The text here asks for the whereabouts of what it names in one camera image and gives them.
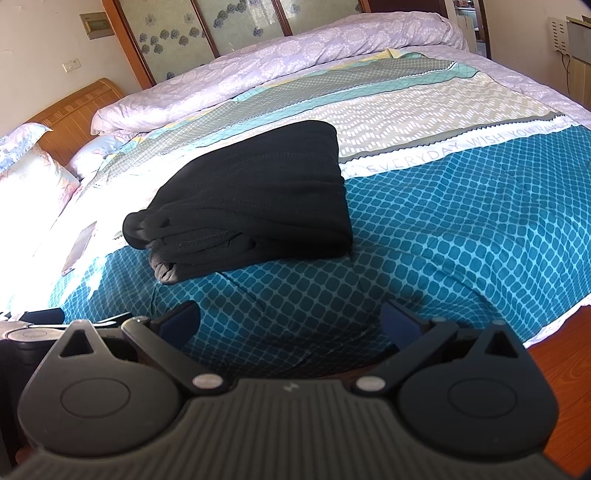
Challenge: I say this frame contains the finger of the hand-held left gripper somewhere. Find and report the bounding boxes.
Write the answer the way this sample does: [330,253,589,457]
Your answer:
[0,308,66,343]

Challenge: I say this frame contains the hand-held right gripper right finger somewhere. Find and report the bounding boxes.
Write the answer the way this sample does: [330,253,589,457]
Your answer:
[355,300,519,396]

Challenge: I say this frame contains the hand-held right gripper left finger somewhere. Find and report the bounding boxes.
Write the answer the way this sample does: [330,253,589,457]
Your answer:
[58,300,229,396]

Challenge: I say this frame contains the black pants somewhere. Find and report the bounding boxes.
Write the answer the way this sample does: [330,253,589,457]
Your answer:
[122,120,354,285]

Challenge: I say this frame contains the book with portrait cover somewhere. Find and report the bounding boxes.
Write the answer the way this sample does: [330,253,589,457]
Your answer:
[61,220,99,277]

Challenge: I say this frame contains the teal and grey patterned bedsheet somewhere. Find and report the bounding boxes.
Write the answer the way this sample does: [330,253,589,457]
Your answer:
[0,46,591,380]

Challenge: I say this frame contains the pastel patchwork pillow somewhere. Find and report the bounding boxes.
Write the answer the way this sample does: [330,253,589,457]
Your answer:
[0,148,81,241]

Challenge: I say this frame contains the light blue pillow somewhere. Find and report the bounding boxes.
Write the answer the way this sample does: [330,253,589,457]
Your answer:
[67,135,125,182]

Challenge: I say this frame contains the lilac floral pillow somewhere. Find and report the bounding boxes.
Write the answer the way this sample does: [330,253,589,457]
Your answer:
[0,122,52,176]

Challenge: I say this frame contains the wooden headboard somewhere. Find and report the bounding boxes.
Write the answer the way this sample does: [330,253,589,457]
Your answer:
[30,78,128,163]

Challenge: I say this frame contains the lilac floral duvet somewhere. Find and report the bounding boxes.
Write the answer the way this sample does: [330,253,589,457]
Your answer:
[90,9,470,137]

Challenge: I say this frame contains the wooden wardrobe frosted glass doors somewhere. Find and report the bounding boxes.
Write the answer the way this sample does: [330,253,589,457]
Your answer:
[102,0,386,89]

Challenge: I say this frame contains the white wall heater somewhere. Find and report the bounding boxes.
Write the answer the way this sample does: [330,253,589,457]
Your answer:
[547,15,591,58]

